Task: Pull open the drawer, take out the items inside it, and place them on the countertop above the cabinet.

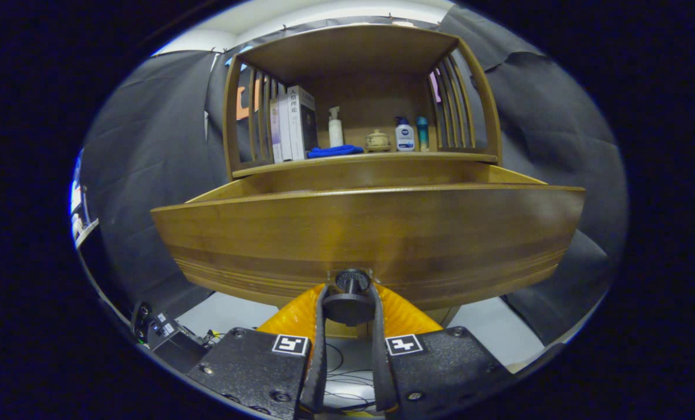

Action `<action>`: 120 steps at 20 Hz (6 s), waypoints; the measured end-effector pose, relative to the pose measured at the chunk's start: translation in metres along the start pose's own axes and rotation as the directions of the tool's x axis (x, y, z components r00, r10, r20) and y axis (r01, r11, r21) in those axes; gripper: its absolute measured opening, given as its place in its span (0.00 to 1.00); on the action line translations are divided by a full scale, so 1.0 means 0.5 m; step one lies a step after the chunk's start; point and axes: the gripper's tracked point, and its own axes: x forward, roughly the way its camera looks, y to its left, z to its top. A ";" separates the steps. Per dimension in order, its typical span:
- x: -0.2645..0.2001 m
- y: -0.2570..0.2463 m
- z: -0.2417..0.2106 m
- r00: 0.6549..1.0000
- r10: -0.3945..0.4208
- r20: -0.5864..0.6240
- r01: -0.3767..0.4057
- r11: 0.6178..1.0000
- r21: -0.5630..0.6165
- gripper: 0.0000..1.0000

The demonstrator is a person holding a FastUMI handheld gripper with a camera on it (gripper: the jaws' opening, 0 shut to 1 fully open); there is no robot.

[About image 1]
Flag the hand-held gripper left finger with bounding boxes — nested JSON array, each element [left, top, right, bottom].
[[187, 283, 329, 420]]

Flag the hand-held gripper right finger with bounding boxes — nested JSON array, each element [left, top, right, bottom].
[[371, 283, 514, 418]]

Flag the wooden drawer with black knob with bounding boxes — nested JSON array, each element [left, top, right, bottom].
[[151, 163, 586, 327]]

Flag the wooden countertop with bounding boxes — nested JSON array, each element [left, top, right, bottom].
[[232, 149, 498, 179]]

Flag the wooden cabinet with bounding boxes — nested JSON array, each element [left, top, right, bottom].
[[223, 23, 502, 339]]

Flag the black box with stickers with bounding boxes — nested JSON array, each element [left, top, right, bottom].
[[148, 312, 208, 374]]

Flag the black round device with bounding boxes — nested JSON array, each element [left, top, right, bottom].
[[132, 301, 154, 344]]

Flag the blue cloth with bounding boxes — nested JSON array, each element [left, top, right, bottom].
[[307, 145, 364, 159]]

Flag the beige lidded teacup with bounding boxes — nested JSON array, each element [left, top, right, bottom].
[[364, 129, 392, 153]]

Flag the white pump bottle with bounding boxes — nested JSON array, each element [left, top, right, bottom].
[[329, 106, 344, 148]]

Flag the white lotion bottle blue cap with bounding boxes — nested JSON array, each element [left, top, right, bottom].
[[395, 117, 415, 152]]

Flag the thin purple book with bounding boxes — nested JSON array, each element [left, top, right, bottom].
[[270, 99, 282, 163]]

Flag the thin white book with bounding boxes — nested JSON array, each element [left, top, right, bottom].
[[278, 96, 293, 162]]

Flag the white book with dark cover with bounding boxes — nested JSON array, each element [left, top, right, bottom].
[[287, 85, 319, 160]]

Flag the small display screen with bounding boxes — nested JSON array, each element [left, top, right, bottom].
[[70, 155, 86, 219]]

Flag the black floor cables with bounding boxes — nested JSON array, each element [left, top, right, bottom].
[[324, 341, 383, 412]]

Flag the white wall shelf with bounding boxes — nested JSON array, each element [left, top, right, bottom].
[[76, 219, 100, 249]]

